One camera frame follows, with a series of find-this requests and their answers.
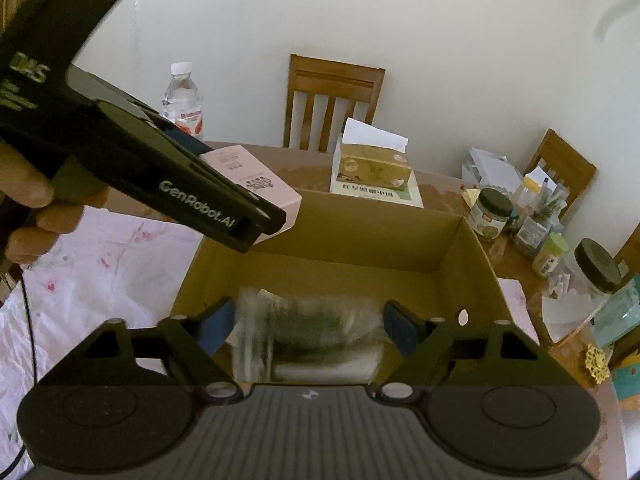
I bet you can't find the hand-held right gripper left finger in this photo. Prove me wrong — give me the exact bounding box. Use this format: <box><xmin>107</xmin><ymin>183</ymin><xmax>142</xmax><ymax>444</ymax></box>
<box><xmin>47</xmin><ymin>297</ymin><xmax>243</xmax><ymax>405</ymax></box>

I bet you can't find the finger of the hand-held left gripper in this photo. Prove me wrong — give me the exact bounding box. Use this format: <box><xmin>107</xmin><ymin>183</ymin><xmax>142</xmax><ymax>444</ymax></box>
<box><xmin>145</xmin><ymin>109</ymin><xmax>214</xmax><ymax>157</ymax></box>
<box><xmin>92</xmin><ymin>101</ymin><xmax>288</xmax><ymax>254</ymax></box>

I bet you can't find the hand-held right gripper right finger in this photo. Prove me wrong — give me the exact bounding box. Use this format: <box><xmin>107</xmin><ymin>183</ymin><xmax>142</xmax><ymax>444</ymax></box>
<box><xmin>372</xmin><ymin>300</ymin><xmax>583</xmax><ymax>407</ymax></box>

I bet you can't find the pink cardboard box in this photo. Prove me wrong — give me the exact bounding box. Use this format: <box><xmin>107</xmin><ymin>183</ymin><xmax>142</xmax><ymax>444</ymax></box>
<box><xmin>199</xmin><ymin>144</ymin><xmax>303</xmax><ymax>248</ymax></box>

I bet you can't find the brown cardboard box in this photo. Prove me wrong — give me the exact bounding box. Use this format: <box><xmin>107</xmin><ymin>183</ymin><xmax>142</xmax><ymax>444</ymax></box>
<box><xmin>170</xmin><ymin>187</ymin><xmax>542</xmax><ymax>386</ymax></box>

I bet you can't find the person's left hand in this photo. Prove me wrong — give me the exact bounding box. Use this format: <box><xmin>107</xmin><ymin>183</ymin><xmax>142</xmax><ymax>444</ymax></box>
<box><xmin>0</xmin><ymin>139</ymin><xmax>108</xmax><ymax>266</ymax></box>

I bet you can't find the clear water bottle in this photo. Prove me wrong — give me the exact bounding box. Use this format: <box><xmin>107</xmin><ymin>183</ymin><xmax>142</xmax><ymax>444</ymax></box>
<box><xmin>161</xmin><ymin>61</ymin><xmax>206</xmax><ymax>142</ymax></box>

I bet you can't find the pink floral tablecloth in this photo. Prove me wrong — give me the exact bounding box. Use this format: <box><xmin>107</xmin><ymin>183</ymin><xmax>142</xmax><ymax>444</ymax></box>
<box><xmin>0</xmin><ymin>204</ymin><xmax>542</xmax><ymax>478</ymax></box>

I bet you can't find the green and white book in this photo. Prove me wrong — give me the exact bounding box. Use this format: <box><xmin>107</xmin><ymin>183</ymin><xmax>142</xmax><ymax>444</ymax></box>
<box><xmin>329</xmin><ymin>179</ymin><xmax>425</xmax><ymax>209</ymax></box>

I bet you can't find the small jar with black lid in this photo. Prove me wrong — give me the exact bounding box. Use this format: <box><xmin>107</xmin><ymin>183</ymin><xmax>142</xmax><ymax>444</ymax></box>
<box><xmin>470</xmin><ymin>187</ymin><xmax>515</xmax><ymax>242</ymax></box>

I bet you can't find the yellow tissue box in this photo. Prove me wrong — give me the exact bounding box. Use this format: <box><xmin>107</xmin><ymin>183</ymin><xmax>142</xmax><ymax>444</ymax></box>
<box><xmin>334</xmin><ymin>117</ymin><xmax>413</xmax><ymax>192</ymax></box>

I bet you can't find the yellow-green plastic bottle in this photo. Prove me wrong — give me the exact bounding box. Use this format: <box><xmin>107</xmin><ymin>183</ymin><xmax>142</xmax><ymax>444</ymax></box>
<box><xmin>531</xmin><ymin>231</ymin><xmax>571</xmax><ymax>278</ymax></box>

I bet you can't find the clear jar of pens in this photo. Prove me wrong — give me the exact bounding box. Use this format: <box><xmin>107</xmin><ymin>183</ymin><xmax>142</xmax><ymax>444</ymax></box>
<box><xmin>514</xmin><ymin>172</ymin><xmax>568</xmax><ymax>259</ymax></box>

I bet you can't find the stack of white papers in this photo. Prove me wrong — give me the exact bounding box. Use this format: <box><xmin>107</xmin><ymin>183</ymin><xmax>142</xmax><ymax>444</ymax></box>
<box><xmin>460</xmin><ymin>146</ymin><xmax>524</xmax><ymax>196</ymax></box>

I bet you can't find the yellow crochet coaster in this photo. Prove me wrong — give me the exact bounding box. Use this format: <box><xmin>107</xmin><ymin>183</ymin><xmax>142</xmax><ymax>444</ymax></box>
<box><xmin>585</xmin><ymin>342</ymin><xmax>612</xmax><ymax>386</ymax></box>

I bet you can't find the large clear jar black lid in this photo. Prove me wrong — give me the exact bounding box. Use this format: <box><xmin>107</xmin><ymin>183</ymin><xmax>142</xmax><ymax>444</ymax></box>
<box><xmin>542</xmin><ymin>239</ymin><xmax>622</xmax><ymax>346</ymax></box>

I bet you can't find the yellow and teal bag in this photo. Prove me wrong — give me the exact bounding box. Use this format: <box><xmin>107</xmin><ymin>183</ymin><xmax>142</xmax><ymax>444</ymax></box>
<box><xmin>611</xmin><ymin>357</ymin><xmax>640</xmax><ymax>403</ymax></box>

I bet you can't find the black cable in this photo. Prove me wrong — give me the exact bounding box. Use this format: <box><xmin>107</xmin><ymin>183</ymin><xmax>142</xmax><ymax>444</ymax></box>
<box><xmin>7</xmin><ymin>260</ymin><xmax>42</xmax><ymax>476</ymax></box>

